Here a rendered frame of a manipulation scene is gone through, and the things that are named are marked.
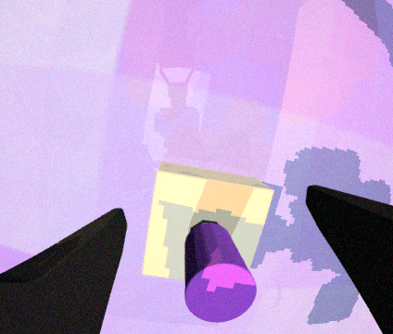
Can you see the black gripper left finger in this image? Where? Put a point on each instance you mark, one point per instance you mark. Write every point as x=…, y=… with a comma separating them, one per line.
x=65, y=289

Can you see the purple cylinder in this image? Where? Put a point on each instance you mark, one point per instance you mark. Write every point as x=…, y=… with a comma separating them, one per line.
x=218, y=284

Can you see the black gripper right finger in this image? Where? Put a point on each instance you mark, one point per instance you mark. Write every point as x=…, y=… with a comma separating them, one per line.
x=360, y=232

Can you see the pale yellow block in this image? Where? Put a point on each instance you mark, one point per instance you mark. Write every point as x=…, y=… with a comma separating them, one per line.
x=187, y=196

